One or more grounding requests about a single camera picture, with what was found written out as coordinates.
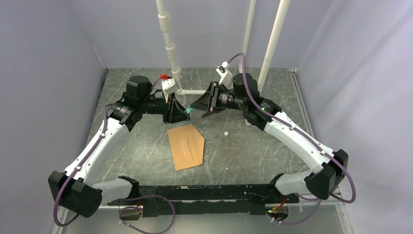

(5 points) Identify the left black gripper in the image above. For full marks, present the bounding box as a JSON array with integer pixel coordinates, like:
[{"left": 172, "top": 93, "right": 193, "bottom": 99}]
[{"left": 139, "top": 90, "right": 190, "bottom": 124}]

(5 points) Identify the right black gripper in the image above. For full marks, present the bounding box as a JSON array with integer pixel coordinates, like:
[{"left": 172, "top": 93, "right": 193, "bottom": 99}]
[{"left": 190, "top": 82, "right": 246, "bottom": 114}]

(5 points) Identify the small white green tube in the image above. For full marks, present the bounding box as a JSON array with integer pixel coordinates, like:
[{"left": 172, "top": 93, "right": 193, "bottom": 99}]
[{"left": 185, "top": 107, "right": 193, "bottom": 115}]

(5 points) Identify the brown paper envelope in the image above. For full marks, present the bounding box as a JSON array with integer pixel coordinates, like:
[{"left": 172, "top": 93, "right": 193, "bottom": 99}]
[{"left": 168, "top": 124, "right": 205, "bottom": 171}]

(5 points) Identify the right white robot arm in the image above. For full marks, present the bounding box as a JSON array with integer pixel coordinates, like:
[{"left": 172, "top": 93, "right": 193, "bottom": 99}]
[{"left": 190, "top": 74, "right": 348, "bottom": 202}]

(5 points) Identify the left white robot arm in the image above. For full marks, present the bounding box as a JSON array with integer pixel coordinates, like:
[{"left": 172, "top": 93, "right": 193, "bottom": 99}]
[{"left": 48, "top": 74, "right": 190, "bottom": 227}]

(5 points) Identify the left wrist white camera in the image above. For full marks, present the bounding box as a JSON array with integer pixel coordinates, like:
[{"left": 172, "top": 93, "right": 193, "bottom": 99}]
[{"left": 160, "top": 74, "right": 179, "bottom": 103}]

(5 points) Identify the wrist white camera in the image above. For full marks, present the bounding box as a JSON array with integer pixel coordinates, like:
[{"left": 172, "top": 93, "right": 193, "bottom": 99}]
[
  {"left": 160, "top": 74, "right": 179, "bottom": 103},
  {"left": 216, "top": 61, "right": 233, "bottom": 87}
]

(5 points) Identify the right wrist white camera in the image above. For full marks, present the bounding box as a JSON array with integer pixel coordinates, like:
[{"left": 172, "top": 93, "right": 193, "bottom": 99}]
[{"left": 216, "top": 61, "right": 233, "bottom": 87}]

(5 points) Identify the white pvc pipe frame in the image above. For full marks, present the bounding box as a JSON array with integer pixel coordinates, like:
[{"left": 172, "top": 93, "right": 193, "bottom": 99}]
[{"left": 155, "top": 0, "right": 290, "bottom": 127}]

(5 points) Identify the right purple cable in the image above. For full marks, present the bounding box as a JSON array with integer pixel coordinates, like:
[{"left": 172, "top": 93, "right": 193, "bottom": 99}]
[{"left": 227, "top": 52, "right": 357, "bottom": 226}]

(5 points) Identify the purple cable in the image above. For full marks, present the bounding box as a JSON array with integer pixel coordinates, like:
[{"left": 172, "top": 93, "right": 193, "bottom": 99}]
[
  {"left": 227, "top": 52, "right": 357, "bottom": 226},
  {"left": 52, "top": 76, "right": 176, "bottom": 234}
]

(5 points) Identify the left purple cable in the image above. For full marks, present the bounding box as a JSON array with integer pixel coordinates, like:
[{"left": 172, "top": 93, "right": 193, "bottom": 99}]
[{"left": 52, "top": 76, "right": 176, "bottom": 234}]

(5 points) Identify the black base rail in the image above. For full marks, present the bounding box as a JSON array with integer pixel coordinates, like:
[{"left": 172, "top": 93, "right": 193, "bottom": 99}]
[{"left": 108, "top": 184, "right": 299, "bottom": 217}]

